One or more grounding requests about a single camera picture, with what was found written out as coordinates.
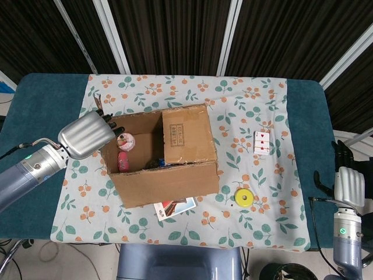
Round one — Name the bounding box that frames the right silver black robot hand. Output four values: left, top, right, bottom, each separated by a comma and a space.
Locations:
313, 139, 367, 209

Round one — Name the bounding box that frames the yellow disc with hole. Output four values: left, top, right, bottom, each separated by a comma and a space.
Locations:
234, 188, 254, 208

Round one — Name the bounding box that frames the deck of playing cards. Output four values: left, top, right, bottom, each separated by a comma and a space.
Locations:
252, 130, 271, 155

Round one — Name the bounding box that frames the pink round container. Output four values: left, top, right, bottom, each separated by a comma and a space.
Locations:
116, 132, 136, 152

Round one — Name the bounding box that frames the pepsi cola bottle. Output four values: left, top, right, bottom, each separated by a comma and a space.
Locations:
145, 158, 173, 170

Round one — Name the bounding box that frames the white partition frame post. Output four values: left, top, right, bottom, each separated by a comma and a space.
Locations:
319, 30, 373, 88
93, 0, 131, 74
54, 0, 97, 74
217, 0, 243, 76

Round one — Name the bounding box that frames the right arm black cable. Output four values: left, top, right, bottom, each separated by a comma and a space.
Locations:
308, 197, 343, 277

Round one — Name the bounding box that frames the teal table cover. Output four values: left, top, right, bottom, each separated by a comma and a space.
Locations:
0, 72, 358, 251

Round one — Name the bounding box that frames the pink small bottle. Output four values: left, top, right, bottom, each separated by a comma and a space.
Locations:
117, 151, 131, 172

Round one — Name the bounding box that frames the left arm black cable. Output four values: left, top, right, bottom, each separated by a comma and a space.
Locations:
0, 138, 62, 160

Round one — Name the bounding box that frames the floral print tablecloth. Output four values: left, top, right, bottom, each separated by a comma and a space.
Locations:
50, 73, 311, 252

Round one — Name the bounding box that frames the black round bin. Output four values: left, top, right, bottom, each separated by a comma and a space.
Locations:
260, 263, 309, 280

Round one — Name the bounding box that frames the blue and white box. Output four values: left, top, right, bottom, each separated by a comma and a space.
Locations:
0, 69, 17, 95

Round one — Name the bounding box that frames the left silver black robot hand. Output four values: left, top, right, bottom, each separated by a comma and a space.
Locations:
57, 110, 126, 160

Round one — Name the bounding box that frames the brown cardboard box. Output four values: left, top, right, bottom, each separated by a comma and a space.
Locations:
92, 93, 221, 209

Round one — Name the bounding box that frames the red building postcard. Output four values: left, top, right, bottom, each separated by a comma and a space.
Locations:
153, 197, 196, 222

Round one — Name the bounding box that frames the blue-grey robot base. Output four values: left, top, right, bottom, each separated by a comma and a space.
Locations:
116, 243, 244, 280

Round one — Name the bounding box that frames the white metal rack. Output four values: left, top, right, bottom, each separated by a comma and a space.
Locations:
332, 128, 373, 154

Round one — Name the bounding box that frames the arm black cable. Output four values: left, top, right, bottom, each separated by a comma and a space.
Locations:
308, 197, 343, 277
0, 138, 62, 160

